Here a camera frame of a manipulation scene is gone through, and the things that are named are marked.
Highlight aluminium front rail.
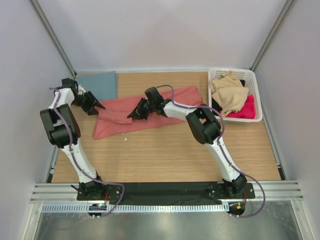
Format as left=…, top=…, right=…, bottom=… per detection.
left=30, top=180, right=304, bottom=204

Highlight aluminium frame post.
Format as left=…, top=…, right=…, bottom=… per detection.
left=29, top=0, right=77, bottom=78
left=250, top=0, right=297, bottom=72

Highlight left aluminium frame post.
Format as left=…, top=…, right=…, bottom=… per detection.
left=29, top=0, right=77, bottom=78

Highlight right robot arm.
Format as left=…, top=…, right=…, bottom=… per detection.
left=127, top=87, right=247, bottom=198

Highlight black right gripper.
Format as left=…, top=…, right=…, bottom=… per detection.
left=127, top=98, right=155, bottom=121

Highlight folded blue-grey t-shirt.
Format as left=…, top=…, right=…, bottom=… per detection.
left=76, top=71, right=118, bottom=101

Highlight salmon red t-shirt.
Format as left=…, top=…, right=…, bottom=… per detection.
left=92, top=84, right=205, bottom=140

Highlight magenta pink t-shirt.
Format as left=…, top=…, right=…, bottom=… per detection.
left=227, top=95, right=256, bottom=119

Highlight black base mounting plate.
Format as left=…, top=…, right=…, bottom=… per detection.
left=73, top=181, right=256, bottom=206

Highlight right aluminium frame post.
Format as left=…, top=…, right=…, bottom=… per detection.
left=250, top=0, right=297, bottom=72

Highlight black garment in basket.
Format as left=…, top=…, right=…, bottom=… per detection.
left=211, top=78, right=246, bottom=115

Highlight white plastic laundry basket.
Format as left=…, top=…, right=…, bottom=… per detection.
left=208, top=67, right=263, bottom=124

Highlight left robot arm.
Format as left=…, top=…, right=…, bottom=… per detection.
left=39, top=78, right=106, bottom=200

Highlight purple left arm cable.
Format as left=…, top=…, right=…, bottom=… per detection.
left=48, top=86, right=125, bottom=220

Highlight perforated cable duct strip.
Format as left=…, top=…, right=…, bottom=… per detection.
left=42, top=202, right=229, bottom=214

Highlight beige t-shirt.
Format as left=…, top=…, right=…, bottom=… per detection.
left=209, top=70, right=250, bottom=117

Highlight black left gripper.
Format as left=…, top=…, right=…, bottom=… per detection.
left=71, top=91, right=105, bottom=116

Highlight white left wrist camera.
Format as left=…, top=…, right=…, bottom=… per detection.
left=77, top=85, right=86, bottom=95

